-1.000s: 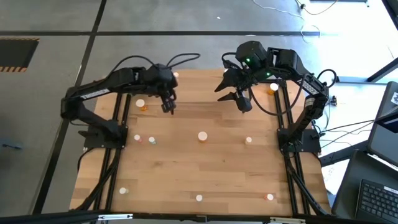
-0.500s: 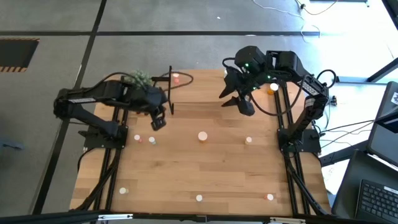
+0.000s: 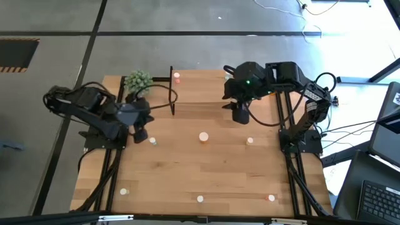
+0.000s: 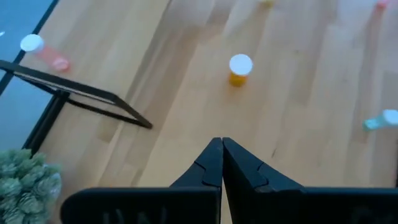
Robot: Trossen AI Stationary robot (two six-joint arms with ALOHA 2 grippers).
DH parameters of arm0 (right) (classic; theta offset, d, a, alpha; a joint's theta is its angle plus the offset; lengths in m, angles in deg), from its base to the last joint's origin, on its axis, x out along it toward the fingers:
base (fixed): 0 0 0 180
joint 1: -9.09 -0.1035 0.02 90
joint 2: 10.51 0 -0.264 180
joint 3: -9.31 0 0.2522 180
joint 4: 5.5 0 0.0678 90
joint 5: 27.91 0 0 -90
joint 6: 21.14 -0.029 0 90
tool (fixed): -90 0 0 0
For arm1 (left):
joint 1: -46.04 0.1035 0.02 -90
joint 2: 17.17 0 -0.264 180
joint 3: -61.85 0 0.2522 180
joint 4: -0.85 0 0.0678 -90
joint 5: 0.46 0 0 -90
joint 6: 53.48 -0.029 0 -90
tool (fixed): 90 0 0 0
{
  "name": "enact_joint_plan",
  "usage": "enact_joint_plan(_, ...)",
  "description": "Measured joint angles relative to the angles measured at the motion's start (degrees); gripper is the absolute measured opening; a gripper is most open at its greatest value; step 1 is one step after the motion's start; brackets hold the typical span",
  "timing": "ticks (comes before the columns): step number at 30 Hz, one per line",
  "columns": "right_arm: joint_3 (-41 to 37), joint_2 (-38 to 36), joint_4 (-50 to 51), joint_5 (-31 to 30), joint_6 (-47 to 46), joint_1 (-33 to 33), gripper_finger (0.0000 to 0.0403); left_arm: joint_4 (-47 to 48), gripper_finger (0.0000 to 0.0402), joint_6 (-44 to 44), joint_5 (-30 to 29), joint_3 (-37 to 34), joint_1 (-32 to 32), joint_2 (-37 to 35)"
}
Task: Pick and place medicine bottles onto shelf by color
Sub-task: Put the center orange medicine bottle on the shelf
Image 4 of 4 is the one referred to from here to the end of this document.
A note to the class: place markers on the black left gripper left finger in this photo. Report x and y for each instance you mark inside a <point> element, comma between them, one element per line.
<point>140,205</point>

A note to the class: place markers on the large orange medicine bottle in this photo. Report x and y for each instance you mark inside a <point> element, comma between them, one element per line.
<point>241,65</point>

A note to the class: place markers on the teal green medicine bottle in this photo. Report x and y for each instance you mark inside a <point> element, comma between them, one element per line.
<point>377,122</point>

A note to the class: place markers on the green potted artificial plant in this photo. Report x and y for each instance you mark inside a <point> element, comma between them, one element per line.
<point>25,186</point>

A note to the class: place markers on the black aluminium frame rail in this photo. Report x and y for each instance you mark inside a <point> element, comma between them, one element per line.
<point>43,124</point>

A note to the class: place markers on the wooden shelf with black frame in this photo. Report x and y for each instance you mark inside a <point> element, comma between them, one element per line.
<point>93,46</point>

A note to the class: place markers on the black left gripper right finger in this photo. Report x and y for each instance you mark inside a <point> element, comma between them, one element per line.
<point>280,205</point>

